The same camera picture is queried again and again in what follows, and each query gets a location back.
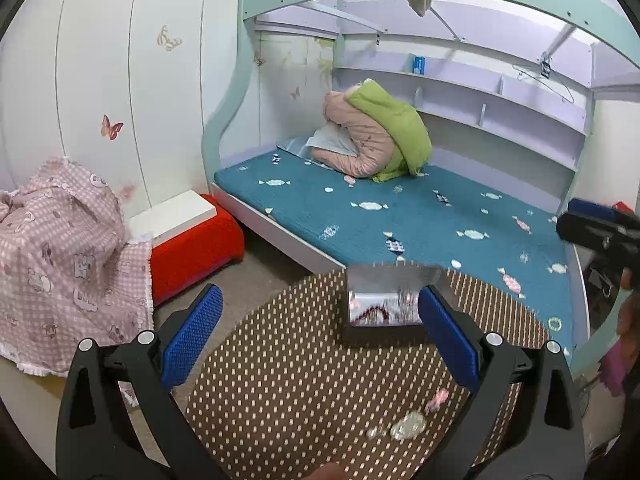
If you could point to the red cloth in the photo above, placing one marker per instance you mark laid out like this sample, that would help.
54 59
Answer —
622 207

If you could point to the brown polka dot tablecloth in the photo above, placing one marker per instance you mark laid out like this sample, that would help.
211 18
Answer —
300 385

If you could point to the candies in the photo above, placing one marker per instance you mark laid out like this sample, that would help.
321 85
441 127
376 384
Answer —
407 427

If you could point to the pink butterfly sticker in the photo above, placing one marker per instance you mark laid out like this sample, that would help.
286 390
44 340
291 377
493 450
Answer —
111 127

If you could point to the green jacket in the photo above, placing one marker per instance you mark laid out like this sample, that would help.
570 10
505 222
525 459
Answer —
400 130

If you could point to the blue candy print mattress cover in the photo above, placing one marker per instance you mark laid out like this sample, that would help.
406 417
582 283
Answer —
350 210

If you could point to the small blue box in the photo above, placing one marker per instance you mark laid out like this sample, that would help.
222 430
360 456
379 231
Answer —
418 64

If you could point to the white butterfly sticker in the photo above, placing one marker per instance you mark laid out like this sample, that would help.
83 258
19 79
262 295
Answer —
169 39

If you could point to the red ottoman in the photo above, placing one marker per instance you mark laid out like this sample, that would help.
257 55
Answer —
200 255

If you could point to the white pillow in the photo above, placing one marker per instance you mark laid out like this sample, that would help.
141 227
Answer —
330 142

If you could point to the grey hanging cloth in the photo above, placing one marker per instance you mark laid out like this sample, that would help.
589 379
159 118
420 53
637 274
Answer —
417 1

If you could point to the pink checked blanket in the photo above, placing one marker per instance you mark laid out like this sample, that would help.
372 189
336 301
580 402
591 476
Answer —
65 260

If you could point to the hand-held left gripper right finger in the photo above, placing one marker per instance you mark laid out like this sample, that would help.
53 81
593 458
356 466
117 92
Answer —
450 340

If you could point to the teal bunk bed frame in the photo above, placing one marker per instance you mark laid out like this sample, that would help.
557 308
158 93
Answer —
220 130

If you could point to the lilac wall shelf unit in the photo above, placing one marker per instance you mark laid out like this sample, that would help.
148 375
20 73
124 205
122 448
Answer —
500 125

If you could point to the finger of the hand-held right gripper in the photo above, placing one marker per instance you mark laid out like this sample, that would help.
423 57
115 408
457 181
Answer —
590 207
590 232

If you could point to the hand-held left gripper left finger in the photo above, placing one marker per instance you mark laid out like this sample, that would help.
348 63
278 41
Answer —
192 335

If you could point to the white wardrobe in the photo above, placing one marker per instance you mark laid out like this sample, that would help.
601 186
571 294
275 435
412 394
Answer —
100 60

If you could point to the person's left hand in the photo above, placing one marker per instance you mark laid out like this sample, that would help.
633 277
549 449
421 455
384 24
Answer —
325 472

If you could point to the clear plastic box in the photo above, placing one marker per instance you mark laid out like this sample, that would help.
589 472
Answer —
380 335

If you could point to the small clear bead trinket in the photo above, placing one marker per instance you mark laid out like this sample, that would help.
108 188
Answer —
377 432

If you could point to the person's right hand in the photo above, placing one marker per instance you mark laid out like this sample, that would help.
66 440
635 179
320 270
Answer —
629 320

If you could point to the white board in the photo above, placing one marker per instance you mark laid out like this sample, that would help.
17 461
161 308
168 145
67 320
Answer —
170 215

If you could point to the purple chair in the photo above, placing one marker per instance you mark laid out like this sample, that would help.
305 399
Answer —
612 365

